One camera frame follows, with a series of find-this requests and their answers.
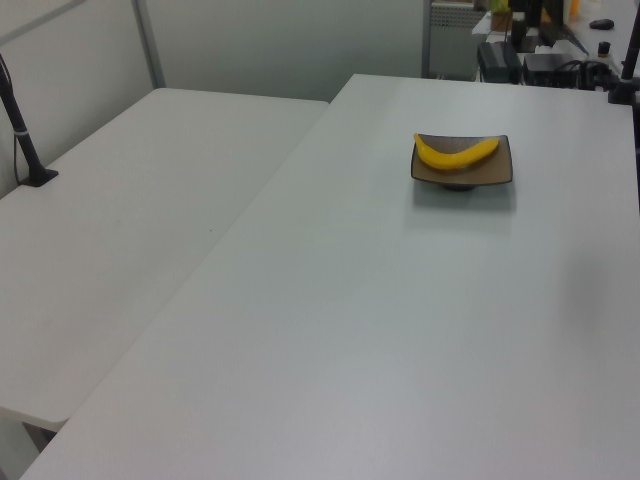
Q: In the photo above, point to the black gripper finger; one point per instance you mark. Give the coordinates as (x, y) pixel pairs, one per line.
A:
(518, 27)
(535, 12)

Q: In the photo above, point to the yellow banana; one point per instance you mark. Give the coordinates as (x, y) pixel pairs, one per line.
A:
(450, 161)

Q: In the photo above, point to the square brown ceramic plate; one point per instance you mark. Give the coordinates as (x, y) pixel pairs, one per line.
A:
(492, 171)

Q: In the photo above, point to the green plant in brown pot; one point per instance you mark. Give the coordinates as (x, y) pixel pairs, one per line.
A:
(500, 20)

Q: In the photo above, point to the dark open laptop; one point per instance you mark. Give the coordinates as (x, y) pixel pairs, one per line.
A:
(562, 27)

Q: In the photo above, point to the black ribbed power box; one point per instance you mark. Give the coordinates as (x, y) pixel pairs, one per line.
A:
(500, 62)

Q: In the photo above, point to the orange bottle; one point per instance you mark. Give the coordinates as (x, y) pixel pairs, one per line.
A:
(575, 7)

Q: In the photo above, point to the black flat electronics box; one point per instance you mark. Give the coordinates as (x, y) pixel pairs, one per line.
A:
(547, 67)

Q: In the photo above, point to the black computer mouse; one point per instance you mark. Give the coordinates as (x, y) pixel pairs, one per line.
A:
(601, 23)

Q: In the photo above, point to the perforated grey metal panel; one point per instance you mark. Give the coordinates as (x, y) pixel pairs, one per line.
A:
(450, 35)

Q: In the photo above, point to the black stop button knob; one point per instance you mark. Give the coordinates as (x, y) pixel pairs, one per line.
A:
(604, 48)

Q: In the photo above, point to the black clamped stand pole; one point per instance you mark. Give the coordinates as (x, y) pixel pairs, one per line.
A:
(627, 65)

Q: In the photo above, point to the grey partition frame post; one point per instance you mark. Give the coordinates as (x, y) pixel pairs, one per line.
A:
(150, 45)

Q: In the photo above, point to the black camera stand pole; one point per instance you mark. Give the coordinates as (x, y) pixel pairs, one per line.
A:
(25, 145)

